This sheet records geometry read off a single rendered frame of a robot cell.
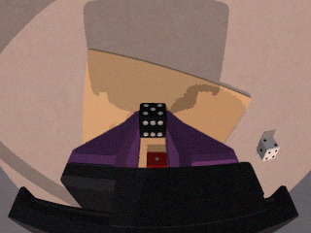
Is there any tan mat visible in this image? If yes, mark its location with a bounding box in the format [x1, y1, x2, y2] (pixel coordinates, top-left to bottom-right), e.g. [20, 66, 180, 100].
[83, 49, 252, 167]

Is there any red die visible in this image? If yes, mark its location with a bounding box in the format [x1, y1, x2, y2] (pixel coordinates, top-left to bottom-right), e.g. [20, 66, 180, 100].
[147, 151, 167, 167]

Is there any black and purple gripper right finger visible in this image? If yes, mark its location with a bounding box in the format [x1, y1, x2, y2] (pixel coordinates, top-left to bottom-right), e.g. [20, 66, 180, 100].
[165, 111, 239, 167]

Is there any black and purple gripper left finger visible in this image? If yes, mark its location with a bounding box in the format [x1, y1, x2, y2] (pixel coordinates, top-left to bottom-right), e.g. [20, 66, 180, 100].
[67, 111, 141, 167]

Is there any black die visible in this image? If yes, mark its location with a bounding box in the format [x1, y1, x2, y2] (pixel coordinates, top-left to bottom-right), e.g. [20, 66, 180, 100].
[139, 103, 167, 138]

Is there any white die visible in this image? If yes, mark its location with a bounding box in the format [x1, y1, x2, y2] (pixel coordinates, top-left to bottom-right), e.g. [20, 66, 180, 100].
[257, 137, 280, 161]

